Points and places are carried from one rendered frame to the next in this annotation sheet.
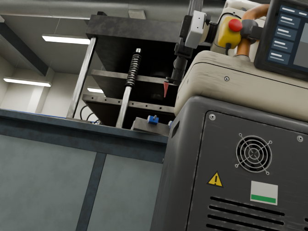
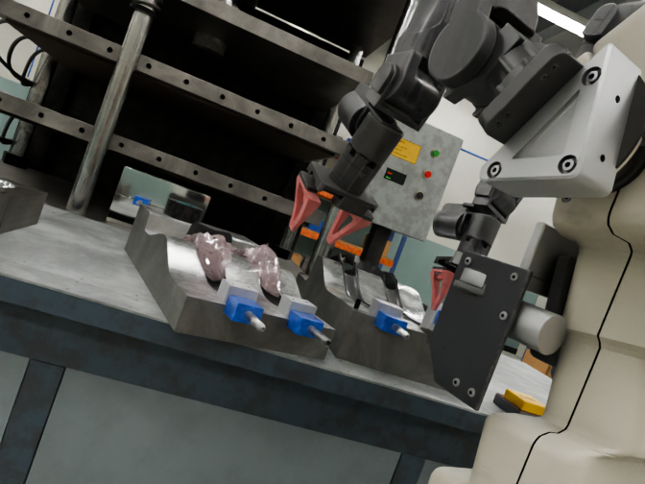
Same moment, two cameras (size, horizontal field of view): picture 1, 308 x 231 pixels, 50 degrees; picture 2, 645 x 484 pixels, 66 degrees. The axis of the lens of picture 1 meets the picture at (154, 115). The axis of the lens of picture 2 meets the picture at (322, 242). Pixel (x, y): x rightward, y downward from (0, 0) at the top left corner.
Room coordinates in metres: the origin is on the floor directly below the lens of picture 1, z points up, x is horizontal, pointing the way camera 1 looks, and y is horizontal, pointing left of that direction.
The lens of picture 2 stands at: (0.82, 0.25, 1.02)
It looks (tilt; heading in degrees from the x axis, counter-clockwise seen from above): 3 degrees down; 334
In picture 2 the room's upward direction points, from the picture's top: 20 degrees clockwise
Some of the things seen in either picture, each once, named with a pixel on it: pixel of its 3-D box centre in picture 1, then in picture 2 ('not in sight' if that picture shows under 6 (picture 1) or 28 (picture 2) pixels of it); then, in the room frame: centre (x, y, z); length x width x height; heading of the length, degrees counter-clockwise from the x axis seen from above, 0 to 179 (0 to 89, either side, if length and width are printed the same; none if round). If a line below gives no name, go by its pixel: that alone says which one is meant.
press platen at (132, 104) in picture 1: (152, 121); (191, 100); (2.80, 0.00, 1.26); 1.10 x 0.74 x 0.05; 78
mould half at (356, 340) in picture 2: not in sight; (370, 307); (1.77, -0.39, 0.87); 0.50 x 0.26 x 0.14; 168
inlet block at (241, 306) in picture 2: (153, 119); (246, 312); (1.48, 0.00, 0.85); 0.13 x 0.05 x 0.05; 5
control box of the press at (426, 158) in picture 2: not in sight; (350, 309); (2.41, -0.75, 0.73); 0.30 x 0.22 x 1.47; 78
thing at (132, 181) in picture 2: not in sight; (166, 204); (2.66, -0.02, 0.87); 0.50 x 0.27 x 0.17; 168
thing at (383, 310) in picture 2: not in sight; (393, 325); (1.51, -0.28, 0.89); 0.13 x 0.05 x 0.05; 168
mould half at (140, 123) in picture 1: (154, 135); (219, 270); (1.76, -0.02, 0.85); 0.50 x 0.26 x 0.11; 5
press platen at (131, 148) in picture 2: not in sight; (168, 162); (2.80, 0.00, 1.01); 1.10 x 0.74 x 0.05; 78
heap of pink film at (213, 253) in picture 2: not in sight; (229, 251); (1.76, -0.03, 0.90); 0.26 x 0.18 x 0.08; 5
